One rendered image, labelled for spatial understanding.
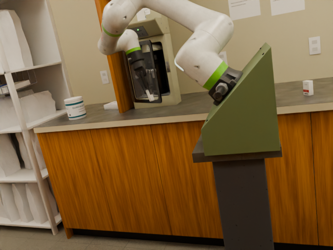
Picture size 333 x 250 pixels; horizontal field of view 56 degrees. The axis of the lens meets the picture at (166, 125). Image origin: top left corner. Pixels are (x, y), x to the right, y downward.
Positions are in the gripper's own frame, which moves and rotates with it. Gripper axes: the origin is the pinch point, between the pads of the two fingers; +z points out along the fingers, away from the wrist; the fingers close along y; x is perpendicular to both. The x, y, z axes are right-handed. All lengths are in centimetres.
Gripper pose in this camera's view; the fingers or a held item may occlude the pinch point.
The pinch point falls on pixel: (149, 95)
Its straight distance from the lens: 183.4
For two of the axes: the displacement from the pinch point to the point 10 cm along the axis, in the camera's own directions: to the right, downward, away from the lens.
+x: 6.0, -2.5, 7.7
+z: 3.6, 9.3, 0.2
